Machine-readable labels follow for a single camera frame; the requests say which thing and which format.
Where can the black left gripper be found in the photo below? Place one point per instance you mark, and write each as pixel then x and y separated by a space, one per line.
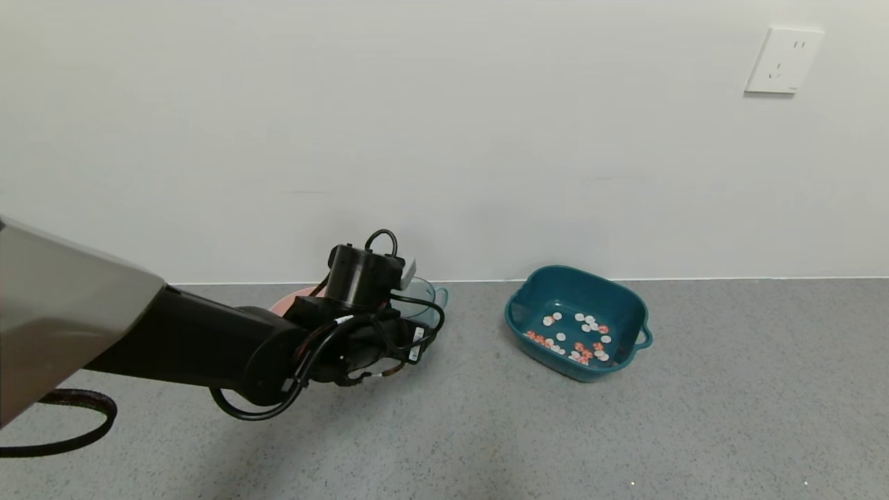
pixel 417 344

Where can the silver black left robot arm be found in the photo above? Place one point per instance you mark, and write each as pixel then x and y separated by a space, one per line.
pixel 139 333

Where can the pink round plate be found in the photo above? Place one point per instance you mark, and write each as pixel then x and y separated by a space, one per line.
pixel 292 300

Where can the teal plastic basin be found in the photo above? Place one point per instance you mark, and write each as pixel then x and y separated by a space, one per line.
pixel 549 292

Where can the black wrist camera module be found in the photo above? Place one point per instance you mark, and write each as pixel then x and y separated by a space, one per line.
pixel 361 278

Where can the white wall socket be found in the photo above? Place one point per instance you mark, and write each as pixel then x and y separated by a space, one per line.
pixel 783 60

